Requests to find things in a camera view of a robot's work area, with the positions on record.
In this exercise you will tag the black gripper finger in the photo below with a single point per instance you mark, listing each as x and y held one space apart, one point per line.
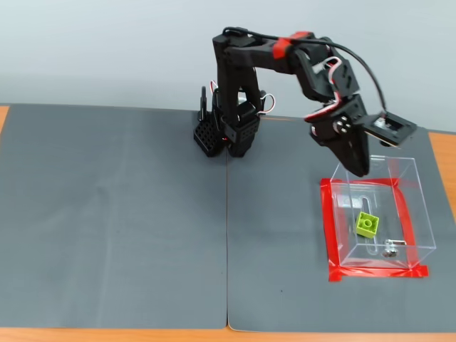
356 153
329 144

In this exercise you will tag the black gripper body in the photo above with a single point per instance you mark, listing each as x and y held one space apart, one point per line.
329 135

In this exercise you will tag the green lego block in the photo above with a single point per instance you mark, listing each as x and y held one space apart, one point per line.
367 226

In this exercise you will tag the red tape band on arm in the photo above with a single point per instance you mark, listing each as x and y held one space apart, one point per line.
285 44

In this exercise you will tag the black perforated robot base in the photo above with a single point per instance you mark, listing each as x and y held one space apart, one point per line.
210 137

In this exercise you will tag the transparent acrylic box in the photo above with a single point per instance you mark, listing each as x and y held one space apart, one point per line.
384 213

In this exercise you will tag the silver metal box latch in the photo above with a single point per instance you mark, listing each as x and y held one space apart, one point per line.
390 249

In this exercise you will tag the long red tape strip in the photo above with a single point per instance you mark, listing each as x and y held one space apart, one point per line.
377 273
406 221
377 182
328 228

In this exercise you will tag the grey table mat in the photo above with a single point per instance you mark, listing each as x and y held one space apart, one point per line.
107 213
285 231

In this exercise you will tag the black table clamp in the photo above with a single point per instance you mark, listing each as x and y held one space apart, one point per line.
203 103

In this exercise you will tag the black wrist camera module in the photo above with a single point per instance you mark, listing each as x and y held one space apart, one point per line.
392 130

